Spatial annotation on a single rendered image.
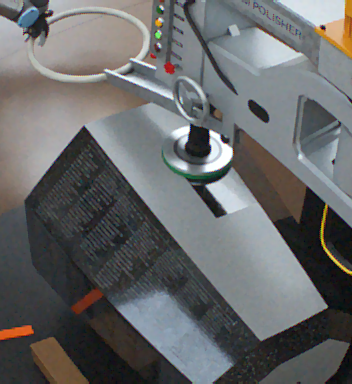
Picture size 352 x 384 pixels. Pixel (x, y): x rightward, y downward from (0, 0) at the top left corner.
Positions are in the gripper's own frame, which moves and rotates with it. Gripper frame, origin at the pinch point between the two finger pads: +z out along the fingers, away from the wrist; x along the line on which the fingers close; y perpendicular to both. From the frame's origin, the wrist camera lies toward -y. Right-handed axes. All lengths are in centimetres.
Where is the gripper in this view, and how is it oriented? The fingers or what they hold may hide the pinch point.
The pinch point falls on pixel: (37, 42)
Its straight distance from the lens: 332.3
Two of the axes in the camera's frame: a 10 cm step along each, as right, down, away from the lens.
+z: -1.0, 6.4, 7.6
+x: 9.3, 3.3, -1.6
